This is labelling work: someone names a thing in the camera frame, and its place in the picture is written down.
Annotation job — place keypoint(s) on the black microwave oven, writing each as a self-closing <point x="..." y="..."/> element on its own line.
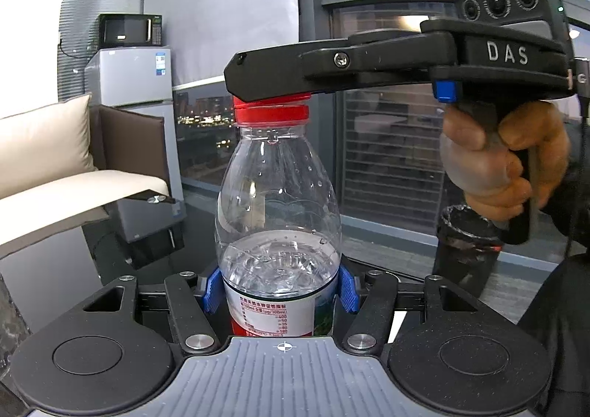
<point x="129" y="30"/>

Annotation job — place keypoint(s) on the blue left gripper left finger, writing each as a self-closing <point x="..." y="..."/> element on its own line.
<point x="214" y="291"/>

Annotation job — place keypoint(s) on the beige sofa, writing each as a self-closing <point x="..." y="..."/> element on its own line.
<point x="129" y="156"/>

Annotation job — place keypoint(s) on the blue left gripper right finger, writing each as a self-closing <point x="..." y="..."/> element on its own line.
<point x="347" y="290"/>

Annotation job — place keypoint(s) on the clear plastic water bottle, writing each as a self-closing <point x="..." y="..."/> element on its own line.
<point x="278" y="235"/>

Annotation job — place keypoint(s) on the beige back cushion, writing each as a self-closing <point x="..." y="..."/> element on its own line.
<point x="45" y="144"/>

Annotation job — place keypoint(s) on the red bottle cap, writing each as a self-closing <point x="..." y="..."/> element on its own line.
<point x="274" y="112"/>

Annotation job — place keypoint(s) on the dark forearm sleeve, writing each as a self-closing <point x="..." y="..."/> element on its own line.
<point x="558" y="316"/>

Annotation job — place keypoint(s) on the black trash bin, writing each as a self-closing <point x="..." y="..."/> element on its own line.
<point x="468" y="248"/>

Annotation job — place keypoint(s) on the right hand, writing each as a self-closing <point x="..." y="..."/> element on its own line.
<point x="529" y="160"/>

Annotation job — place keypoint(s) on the silver refrigerator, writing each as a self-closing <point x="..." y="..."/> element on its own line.
<point x="138" y="79"/>

